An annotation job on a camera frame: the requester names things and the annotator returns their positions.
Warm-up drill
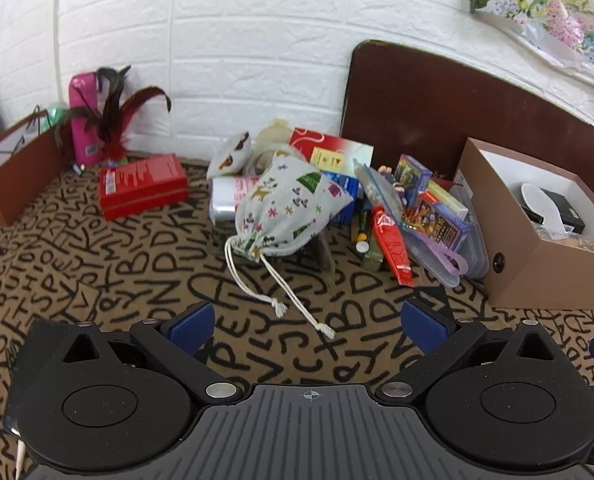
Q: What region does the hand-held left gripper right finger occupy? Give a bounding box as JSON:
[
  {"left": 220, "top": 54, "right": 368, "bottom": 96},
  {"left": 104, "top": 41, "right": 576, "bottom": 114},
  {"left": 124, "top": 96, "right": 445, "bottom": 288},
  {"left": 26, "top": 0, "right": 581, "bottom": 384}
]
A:
[{"left": 374, "top": 297, "right": 563, "bottom": 406}]

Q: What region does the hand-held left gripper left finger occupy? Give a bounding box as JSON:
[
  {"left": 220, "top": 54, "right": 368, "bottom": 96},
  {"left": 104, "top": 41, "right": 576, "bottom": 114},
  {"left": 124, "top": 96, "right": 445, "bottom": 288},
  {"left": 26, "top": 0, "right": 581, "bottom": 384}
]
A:
[{"left": 59, "top": 301, "right": 245, "bottom": 405}]

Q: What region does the brown cardboard box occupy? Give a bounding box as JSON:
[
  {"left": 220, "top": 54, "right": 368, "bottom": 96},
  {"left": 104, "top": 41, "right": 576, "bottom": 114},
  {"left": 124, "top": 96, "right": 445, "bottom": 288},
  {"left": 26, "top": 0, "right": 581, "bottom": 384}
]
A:
[{"left": 453, "top": 137, "right": 594, "bottom": 311}]

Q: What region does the printed drawstring cloth bag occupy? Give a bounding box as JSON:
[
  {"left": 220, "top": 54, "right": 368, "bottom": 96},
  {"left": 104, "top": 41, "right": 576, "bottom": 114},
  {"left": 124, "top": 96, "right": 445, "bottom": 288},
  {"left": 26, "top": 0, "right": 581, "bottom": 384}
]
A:
[{"left": 224, "top": 150, "right": 354, "bottom": 342}]

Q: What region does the long clear plastic case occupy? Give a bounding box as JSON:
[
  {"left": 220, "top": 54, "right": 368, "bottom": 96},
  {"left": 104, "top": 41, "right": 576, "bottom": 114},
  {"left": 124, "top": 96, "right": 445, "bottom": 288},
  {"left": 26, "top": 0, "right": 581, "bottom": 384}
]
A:
[{"left": 406, "top": 230, "right": 464, "bottom": 289}]

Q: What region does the letter-printed tablecloth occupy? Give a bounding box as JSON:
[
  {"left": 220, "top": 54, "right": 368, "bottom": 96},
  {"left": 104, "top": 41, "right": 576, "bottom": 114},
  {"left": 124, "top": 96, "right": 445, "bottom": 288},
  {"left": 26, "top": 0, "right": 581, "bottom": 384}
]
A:
[{"left": 0, "top": 150, "right": 594, "bottom": 480}]

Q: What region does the purple plastic shoehorn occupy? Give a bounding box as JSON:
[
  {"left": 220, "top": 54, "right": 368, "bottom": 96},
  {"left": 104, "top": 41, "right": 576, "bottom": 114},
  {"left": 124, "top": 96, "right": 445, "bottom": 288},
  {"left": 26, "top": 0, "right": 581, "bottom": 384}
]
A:
[{"left": 417, "top": 232, "right": 469, "bottom": 277}]

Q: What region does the olive green small box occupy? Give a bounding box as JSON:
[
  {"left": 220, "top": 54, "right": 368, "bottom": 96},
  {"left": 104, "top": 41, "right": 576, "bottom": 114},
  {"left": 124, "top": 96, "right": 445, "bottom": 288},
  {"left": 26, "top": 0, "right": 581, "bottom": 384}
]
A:
[{"left": 362, "top": 232, "right": 385, "bottom": 273}]

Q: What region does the red tube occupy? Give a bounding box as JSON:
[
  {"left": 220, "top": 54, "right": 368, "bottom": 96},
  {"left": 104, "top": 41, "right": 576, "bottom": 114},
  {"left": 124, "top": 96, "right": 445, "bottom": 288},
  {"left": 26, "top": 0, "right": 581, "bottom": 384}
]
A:
[{"left": 372, "top": 205, "right": 414, "bottom": 287}]

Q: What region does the grey clear plastic case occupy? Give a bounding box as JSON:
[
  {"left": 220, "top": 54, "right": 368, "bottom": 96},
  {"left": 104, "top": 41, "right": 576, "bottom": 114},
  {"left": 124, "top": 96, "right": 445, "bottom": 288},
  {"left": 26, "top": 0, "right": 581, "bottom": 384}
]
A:
[{"left": 450, "top": 185, "right": 490, "bottom": 281}]

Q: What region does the large blue card box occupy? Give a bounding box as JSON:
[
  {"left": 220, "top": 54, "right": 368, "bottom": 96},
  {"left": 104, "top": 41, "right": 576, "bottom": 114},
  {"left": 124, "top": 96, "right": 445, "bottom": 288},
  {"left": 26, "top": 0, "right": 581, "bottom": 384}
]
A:
[{"left": 417, "top": 202, "right": 472, "bottom": 253}]

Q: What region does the small dark bottle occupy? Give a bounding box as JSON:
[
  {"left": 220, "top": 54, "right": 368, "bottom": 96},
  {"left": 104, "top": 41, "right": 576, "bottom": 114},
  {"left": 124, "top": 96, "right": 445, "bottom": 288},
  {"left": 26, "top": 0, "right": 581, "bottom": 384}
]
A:
[{"left": 353, "top": 207, "right": 373, "bottom": 255}]

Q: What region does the white tissue packet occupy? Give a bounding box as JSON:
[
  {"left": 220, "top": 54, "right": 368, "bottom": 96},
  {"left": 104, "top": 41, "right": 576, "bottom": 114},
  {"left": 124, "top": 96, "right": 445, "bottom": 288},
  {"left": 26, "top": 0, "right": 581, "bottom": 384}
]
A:
[{"left": 208, "top": 175, "right": 263, "bottom": 226}]

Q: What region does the cream flat box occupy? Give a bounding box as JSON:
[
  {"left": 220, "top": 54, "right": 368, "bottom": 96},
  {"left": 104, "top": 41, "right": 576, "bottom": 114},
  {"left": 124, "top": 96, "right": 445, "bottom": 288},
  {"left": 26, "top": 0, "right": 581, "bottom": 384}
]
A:
[{"left": 427, "top": 180, "right": 470, "bottom": 221}]

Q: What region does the small doll figure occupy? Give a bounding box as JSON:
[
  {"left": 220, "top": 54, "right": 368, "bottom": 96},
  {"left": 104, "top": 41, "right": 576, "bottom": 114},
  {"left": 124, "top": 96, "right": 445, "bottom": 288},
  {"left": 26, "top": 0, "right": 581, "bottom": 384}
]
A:
[{"left": 382, "top": 165, "right": 409, "bottom": 206}]

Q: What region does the zip bag of white beads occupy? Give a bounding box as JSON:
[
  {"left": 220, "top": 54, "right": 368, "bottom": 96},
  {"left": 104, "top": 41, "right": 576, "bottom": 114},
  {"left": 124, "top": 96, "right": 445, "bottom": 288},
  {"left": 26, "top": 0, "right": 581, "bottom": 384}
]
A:
[{"left": 353, "top": 157, "right": 408, "bottom": 226}]

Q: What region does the small black box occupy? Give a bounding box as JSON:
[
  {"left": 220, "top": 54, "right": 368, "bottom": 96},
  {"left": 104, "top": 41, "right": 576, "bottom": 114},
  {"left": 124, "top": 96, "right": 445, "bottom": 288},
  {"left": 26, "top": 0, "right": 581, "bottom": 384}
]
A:
[{"left": 547, "top": 191, "right": 587, "bottom": 235}]

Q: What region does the slim blue card box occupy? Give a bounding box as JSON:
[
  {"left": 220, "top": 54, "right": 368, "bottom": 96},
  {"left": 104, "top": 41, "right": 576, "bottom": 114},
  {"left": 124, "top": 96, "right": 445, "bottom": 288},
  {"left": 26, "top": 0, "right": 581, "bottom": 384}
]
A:
[{"left": 394, "top": 154, "right": 433, "bottom": 196}]

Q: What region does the blue printed box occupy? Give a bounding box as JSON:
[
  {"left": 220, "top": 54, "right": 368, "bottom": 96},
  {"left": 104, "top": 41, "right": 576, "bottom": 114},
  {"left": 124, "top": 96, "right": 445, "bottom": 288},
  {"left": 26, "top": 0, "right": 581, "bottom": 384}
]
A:
[{"left": 322, "top": 170, "right": 363, "bottom": 226}]

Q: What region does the white curved plastic piece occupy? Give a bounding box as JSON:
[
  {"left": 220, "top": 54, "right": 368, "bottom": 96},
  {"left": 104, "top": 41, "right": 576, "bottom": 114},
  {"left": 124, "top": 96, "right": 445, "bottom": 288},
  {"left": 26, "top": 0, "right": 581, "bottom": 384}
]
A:
[{"left": 521, "top": 183, "right": 568, "bottom": 241}]

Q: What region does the small printed pouch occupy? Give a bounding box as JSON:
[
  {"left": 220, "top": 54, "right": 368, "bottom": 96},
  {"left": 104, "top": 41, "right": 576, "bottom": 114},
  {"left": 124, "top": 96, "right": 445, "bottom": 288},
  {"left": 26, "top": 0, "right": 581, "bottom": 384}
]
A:
[{"left": 207, "top": 131, "right": 253, "bottom": 181}]

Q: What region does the clear tape roll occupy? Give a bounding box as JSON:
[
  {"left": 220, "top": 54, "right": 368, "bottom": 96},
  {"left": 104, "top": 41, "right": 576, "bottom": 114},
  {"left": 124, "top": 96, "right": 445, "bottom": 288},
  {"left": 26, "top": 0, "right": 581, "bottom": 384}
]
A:
[{"left": 249, "top": 119, "right": 298, "bottom": 176}]

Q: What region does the red feather toy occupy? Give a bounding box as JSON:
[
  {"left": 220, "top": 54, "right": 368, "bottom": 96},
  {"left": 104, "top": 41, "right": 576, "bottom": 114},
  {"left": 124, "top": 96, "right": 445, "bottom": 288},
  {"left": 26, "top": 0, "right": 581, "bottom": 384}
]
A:
[{"left": 52, "top": 65, "right": 173, "bottom": 166}]

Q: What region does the red white flat box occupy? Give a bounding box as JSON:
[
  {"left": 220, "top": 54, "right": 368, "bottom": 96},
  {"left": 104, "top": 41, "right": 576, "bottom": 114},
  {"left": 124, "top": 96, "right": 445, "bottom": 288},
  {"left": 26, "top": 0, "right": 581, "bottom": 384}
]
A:
[{"left": 289, "top": 126, "right": 374, "bottom": 173}]

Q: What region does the pink bottle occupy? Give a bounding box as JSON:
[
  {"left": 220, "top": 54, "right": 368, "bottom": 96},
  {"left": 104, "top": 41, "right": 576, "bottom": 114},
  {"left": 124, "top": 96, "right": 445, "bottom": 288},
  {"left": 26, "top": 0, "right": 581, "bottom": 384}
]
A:
[{"left": 68, "top": 72, "right": 108, "bottom": 167}]

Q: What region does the long brown open box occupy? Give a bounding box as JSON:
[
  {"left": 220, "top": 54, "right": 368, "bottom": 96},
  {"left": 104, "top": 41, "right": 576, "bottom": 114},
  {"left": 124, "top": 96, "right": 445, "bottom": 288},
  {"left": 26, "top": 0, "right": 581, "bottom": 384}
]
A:
[{"left": 0, "top": 110, "right": 70, "bottom": 226}]

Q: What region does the dark brown board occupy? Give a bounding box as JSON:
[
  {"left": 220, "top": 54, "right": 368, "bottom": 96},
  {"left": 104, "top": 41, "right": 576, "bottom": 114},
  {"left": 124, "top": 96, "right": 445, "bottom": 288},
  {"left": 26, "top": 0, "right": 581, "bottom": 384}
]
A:
[{"left": 339, "top": 40, "right": 594, "bottom": 183}]

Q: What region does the green bag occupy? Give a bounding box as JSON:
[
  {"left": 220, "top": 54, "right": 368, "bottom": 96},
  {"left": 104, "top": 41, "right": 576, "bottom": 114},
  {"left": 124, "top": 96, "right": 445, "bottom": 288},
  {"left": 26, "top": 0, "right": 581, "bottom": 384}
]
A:
[{"left": 39, "top": 102, "right": 72, "bottom": 133}]

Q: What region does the floral plastic bag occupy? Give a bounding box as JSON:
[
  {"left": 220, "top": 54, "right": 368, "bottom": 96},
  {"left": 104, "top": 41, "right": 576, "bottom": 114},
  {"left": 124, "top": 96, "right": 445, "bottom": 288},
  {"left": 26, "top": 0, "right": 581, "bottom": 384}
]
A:
[{"left": 470, "top": 0, "right": 594, "bottom": 93}]

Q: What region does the white wall conduit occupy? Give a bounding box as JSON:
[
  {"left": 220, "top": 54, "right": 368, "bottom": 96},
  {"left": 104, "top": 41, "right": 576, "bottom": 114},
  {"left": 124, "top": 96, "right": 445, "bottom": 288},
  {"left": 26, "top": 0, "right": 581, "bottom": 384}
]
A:
[{"left": 53, "top": 0, "right": 71, "bottom": 111}]

